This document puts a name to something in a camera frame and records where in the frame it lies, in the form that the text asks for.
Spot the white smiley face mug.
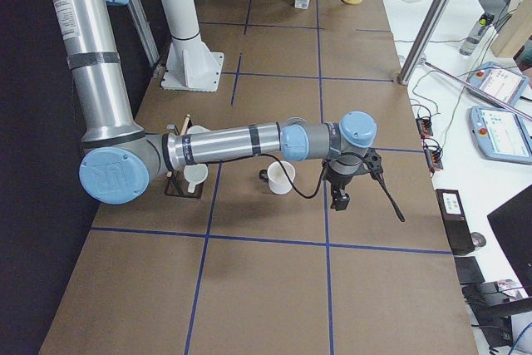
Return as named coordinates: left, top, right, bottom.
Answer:
left=259, top=160, right=296, bottom=195

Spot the black wire mug rack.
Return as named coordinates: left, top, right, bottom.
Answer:
left=165, top=114, right=204, bottom=199

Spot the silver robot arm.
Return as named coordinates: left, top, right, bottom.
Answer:
left=52, top=0, right=383, bottom=210

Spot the aluminium frame post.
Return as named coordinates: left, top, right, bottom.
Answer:
left=397, top=0, right=450, bottom=86

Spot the red circuit board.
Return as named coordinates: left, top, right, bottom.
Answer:
left=421, top=138, right=443, bottom=173
left=416, top=116, right=433, bottom=139

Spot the blue teach pendant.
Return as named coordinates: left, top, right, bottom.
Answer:
left=468, top=106, right=531, bottom=165
left=466, top=62, right=530, bottom=106

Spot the lower blue teach pendant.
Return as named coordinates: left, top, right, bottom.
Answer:
left=468, top=106, right=531, bottom=165

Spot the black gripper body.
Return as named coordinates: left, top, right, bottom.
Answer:
left=322, top=160, right=365, bottom=202

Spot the white pedestal post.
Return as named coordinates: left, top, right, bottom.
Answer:
left=161, top=0, right=224, bottom=92

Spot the upper blue teach pendant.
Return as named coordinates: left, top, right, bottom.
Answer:
left=466, top=62, right=530, bottom=106

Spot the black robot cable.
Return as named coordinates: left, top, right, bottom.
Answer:
left=272, top=155, right=406, bottom=223

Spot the black power box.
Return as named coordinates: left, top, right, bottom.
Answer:
left=435, top=189, right=475, bottom=255

